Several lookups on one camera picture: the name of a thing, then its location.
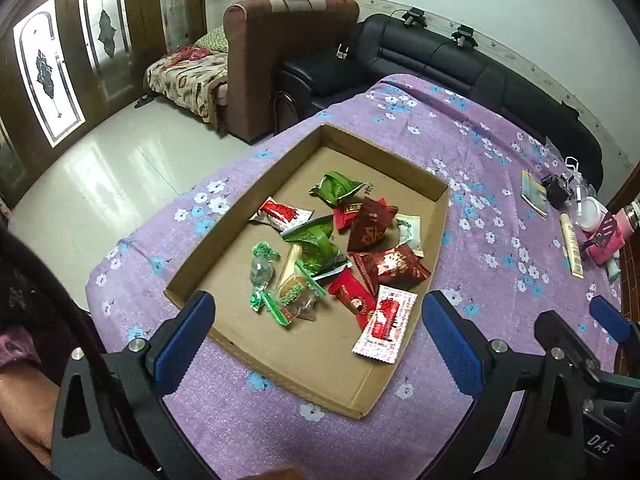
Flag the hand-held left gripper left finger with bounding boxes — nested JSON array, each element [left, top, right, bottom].
[[51, 290, 217, 480]]

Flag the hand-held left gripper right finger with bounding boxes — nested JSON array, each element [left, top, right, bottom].
[[421, 290, 583, 480]]

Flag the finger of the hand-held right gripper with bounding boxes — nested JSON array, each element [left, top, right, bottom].
[[534, 310, 598, 380], [589, 296, 640, 377]]

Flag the long white and red packet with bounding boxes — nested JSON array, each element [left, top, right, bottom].
[[351, 284, 419, 364]]

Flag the dark red snack packet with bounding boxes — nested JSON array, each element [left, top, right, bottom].
[[351, 243, 432, 295], [346, 197, 399, 254]]

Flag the red packet with figure print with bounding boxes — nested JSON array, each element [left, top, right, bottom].
[[327, 267, 379, 332]]

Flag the green candy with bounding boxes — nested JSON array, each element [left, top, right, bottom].
[[249, 241, 280, 312]]

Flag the shallow cardboard box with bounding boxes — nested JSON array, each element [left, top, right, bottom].
[[164, 123, 451, 420]]

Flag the white and green snack packet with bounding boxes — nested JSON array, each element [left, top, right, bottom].
[[395, 214, 424, 257]]

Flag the clear packet with green ends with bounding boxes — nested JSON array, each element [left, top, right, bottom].
[[260, 272, 329, 329]]

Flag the beige cracker packet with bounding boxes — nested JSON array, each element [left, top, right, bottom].
[[276, 244, 307, 288]]

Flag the small red and white packet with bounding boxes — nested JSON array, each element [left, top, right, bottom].
[[249, 196, 314, 232]]

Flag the person's left forearm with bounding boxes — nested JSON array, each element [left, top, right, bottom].
[[0, 362, 62, 468]]

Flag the pale green sock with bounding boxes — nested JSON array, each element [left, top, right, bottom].
[[604, 249, 624, 282]]

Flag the cream squeeze tube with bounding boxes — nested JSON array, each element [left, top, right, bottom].
[[559, 211, 586, 279]]

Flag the flask in pink knitted sleeve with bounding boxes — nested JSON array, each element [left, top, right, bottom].
[[592, 204, 640, 267]]

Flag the purple floral tablecloth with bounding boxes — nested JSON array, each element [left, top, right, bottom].
[[85, 74, 627, 480]]

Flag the small black device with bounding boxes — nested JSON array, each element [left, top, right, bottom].
[[541, 173, 572, 211]]

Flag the green booklet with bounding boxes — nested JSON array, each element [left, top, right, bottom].
[[519, 169, 552, 219]]

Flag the clear glass jar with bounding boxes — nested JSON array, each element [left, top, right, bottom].
[[564, 156, 589, 202]]

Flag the person's dark clothing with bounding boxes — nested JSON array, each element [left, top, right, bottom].
[[0, 255, 71, 367]]

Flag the patterned blanket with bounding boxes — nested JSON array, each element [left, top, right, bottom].
[[144, 44, 232, 124]]

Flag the black leather sofa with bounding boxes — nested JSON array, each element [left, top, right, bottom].
[[279, 11, 604, 202]]

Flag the red cloth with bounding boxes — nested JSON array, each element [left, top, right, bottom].
[[166, 46, 212, 64]]

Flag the brown sofa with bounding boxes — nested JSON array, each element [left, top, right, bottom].
[[221, 0, 362, 144]]

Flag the wooden glass-panel door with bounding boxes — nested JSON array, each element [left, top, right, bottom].
[[0, 0, 207, 211]]

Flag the green pillow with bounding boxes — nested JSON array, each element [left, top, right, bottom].
[[191, 26, 232, 54]]

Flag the metal chair frame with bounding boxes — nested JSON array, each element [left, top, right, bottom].
[[271, 89, 302, 137]]

